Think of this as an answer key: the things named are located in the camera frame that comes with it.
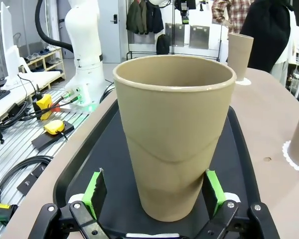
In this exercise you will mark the person in black hooded coat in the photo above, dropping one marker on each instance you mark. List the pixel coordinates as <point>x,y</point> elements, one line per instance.
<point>266,32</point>

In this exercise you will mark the yellow button on black plate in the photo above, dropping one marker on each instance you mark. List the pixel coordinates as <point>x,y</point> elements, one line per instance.
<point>54,127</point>

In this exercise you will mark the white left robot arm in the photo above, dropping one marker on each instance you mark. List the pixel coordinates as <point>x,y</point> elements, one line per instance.
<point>84,49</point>

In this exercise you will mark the black backpack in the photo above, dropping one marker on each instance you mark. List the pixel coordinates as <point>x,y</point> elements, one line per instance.
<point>163,44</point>

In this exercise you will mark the yellow emergency stop box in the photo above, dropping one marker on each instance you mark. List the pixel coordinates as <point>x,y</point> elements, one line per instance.
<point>43,104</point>

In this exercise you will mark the white computer monitor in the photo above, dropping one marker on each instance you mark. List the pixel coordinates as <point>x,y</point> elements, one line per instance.
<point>10,49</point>

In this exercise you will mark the wooden shoe rack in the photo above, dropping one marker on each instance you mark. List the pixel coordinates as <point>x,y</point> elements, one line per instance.
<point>52,72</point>

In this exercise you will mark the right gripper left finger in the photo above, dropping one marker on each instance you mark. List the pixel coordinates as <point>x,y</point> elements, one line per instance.
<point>99,194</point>

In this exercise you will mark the black plastic tray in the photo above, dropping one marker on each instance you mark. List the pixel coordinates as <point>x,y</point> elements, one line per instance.
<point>109,139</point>

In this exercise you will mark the white scalloped paper coaster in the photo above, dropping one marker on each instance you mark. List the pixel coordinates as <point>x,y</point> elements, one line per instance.
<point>244,82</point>
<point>286,154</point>

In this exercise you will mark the dark navy hanging jacket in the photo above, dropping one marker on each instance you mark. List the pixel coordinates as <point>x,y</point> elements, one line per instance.
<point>155,17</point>

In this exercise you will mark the person in plaid shirt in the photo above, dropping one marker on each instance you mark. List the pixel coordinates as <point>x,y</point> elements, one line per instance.
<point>224,12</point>

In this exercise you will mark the black green handheld device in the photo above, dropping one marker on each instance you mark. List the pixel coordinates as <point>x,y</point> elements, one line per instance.
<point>2,211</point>

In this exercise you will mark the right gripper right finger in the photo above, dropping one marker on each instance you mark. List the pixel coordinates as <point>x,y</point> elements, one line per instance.
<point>209,196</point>

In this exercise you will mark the black metal rack frame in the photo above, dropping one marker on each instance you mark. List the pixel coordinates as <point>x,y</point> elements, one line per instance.
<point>139,52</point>

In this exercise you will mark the grey metal panel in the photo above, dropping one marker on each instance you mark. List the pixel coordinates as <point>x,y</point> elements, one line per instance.
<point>175,35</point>
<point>199,36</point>

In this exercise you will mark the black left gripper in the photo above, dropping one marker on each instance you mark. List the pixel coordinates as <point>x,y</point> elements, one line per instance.
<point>187,5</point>

